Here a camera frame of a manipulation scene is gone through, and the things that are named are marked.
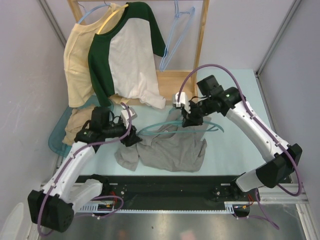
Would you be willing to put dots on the beige t-shirt in basket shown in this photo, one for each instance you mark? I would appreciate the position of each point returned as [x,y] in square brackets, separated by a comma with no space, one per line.
[75,123]

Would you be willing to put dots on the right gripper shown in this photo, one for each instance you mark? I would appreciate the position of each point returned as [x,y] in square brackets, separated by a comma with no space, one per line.
[189,118]

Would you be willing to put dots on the lavender wire hanger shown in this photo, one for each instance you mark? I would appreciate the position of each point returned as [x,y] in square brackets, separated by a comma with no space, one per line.
[189,16]

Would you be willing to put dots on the yellow hanger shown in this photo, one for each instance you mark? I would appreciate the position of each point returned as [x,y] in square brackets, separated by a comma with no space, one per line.
[111,16]

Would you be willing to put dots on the left white cable duct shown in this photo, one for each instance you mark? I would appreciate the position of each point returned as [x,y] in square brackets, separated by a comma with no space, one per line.
[97,208]

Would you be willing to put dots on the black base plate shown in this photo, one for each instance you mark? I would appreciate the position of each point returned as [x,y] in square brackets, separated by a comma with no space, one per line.
[176,194]

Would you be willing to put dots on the blue wire hanger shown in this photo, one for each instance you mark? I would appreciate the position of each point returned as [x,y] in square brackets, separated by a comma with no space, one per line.
[171,33]

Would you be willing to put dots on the wooden clothes rack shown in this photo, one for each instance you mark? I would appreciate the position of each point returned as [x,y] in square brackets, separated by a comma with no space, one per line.
[169,81]

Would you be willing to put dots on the light blue hanger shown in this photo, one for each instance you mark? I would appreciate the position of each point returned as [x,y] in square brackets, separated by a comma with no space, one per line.
[87,13]

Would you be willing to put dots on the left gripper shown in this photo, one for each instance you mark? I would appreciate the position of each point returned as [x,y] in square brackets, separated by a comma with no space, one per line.
[132,138]

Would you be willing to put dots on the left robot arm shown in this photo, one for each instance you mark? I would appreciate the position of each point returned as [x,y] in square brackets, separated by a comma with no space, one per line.
[55,205]

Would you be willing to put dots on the right white cable duct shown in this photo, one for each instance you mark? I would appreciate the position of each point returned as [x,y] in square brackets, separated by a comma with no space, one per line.
[229,208]

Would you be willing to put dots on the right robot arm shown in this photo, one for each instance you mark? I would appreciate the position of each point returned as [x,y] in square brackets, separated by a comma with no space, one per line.
[281,158]

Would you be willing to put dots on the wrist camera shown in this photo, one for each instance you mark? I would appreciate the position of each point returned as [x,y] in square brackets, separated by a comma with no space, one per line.
[127,114]
[180,100]

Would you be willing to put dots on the teal hanger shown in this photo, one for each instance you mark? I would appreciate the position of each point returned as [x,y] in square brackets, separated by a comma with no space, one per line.
[160,124]

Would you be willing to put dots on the white cable duct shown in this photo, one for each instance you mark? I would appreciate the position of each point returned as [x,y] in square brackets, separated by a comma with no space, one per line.
[229,208]
[97,208]

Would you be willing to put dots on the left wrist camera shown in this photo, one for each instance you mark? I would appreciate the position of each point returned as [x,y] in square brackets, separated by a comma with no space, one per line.
[127,114]

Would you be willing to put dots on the teal plastic basket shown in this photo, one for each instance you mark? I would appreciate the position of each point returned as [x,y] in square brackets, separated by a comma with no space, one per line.
[55,141]

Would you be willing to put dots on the cream yellow t-shirt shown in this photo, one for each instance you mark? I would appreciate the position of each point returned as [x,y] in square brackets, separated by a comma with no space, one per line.
[75,57]

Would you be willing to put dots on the green and white raglan shirt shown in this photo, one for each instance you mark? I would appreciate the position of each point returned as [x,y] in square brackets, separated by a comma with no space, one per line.
[121,61]

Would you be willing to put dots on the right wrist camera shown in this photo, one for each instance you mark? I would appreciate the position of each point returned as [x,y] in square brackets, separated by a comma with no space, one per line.
[180,100]

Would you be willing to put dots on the grey t-shirt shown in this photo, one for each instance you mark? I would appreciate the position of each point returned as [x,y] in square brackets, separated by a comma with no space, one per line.
[172,148]

